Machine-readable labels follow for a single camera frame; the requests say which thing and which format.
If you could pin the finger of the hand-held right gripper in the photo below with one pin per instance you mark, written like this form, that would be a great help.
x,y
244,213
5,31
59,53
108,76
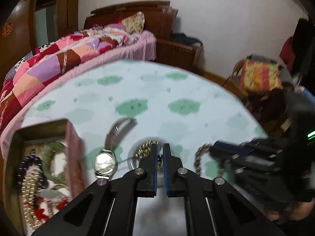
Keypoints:
x,y
228,148
246,167

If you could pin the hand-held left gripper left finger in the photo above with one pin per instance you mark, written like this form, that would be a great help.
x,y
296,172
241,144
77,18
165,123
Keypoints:
x,y
155,167

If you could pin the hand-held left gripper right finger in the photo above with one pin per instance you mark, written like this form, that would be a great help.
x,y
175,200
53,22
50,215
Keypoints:
x,y
166,169

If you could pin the rectangular metal tin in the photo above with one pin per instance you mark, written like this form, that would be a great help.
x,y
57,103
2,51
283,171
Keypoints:
x,y
75,157

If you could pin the person's right hand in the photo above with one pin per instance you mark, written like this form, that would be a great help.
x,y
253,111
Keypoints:
x,y
300,211

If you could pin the silver wristwatch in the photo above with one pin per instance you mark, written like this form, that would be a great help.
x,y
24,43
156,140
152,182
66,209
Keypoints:
x,y
104,162

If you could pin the wicker chair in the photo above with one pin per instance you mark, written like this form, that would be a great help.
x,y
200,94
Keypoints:
x,y
236,91

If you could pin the dark maroon clothes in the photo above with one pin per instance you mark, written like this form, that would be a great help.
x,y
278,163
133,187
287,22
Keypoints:
x,y
270,103

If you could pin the colourful patterned cushion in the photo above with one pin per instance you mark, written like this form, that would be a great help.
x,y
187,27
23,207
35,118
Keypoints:
x,y
260,75

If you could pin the red hanging garment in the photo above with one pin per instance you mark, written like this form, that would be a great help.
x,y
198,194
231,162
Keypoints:
x,y
286,51

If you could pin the wooden nightstand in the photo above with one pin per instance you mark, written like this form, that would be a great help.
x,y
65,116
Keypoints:
x,y
177,51

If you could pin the dark folded clothes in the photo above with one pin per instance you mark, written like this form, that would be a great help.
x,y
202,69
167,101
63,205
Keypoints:
x,y
183,39

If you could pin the bed with pink sheet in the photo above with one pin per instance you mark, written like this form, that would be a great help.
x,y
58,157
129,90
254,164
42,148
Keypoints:
x,y
137,46

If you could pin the floral pillow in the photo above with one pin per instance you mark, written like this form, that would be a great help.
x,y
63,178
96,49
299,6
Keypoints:
x,y
134,22

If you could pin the patchwork quilt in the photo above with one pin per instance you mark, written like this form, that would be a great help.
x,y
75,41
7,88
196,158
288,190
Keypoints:
x,y
49,64

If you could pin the wooden headboard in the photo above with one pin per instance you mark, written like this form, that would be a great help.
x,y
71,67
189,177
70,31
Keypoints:
x,y
152,14

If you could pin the wooden wardrobe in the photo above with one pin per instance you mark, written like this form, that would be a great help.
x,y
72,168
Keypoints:
x,y
69,5

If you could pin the red paper wall decoration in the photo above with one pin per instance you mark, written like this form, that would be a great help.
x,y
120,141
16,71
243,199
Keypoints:
x,y
7,29

